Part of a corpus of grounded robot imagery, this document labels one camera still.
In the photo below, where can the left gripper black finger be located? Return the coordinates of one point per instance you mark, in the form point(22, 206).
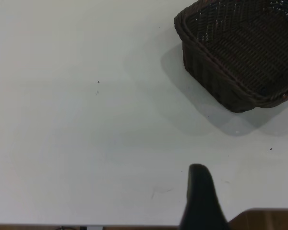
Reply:
point(201, 201)

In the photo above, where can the dark brown wicker basket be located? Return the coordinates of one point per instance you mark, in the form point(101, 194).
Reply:
point(240, 48)

